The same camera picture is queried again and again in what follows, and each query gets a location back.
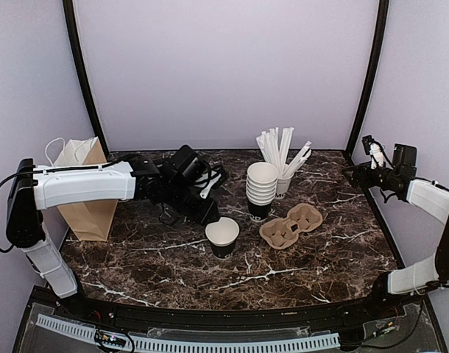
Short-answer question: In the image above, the bundle of white wrapped straws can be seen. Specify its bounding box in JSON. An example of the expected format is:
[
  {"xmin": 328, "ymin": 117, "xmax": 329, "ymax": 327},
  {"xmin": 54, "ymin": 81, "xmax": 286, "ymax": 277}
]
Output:
[{"xmin": 256, "ymin": 127, "xmax": 312, "ymax": 179}]

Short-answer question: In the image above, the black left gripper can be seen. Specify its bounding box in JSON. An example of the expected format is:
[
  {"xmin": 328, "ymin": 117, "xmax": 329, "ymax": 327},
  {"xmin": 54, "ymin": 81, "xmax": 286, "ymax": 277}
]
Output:
[{"xmin": 164, "ymin": 180, "xmax": 221, "ymax": 227}]

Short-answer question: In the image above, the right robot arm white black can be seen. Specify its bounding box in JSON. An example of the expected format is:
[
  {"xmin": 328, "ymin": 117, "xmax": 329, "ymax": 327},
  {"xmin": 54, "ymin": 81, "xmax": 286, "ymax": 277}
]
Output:
[{"xmin": 342, "ymin": 135, "xmax": 449, "ymax": 319}]

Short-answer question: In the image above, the black paper coffee cup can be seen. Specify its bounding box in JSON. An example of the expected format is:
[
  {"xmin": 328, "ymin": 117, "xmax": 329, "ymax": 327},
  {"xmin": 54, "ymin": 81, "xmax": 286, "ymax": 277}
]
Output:
[{"xmin": 205, "ymin": 217, "xmax": 240, "ymax": 260}]

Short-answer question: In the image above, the grey cable duct rail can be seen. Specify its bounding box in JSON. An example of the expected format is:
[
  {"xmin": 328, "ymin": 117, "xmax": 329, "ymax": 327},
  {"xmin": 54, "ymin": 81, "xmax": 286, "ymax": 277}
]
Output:
[{"xmin": 36, "ymin": 314, "xmax": 340, "ymax": 352}]

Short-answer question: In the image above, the black enclosure frame post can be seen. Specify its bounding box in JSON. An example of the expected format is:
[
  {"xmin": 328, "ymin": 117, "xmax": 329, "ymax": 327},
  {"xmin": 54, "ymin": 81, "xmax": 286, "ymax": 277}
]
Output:
[{"xmin": 345, "ymin": 0, "xmax": 389, "ymax": 157}]

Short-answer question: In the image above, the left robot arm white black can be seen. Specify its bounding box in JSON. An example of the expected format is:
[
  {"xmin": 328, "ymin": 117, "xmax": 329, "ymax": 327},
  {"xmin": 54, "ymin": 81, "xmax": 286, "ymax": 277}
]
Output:
[{"xmin": 4, "ymin": 145, "xmax": 228, "ymax": 321}]

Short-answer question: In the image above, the stack of black paper cups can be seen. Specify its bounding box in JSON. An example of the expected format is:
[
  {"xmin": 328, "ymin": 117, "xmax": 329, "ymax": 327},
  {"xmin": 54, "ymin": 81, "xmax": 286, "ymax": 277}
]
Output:
[{"xmin": 246, "ymin": 162, "xmax": 278, "ymax": 222}]

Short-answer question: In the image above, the brown pulp cup carrier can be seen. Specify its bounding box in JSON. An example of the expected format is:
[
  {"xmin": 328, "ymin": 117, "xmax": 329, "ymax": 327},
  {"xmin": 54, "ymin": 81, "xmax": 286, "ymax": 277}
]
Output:
[{"xmin": 259, "ymin": 203, "xmax": 323, "ymax": 250}]

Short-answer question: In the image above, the brown paper bag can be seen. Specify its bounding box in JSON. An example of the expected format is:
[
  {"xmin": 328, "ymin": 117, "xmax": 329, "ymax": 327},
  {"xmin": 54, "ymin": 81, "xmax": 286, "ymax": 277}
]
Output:
[{"xmin": 44, "ymin": 137, "xmax": 117, "ymax": 241}]

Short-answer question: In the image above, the black left frame post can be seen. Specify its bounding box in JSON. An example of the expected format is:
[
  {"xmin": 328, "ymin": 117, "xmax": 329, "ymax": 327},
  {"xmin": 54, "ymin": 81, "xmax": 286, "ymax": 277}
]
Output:
[{"xmin": 63, "ymin": 0, "xmax": 110, "ymax": 156}]

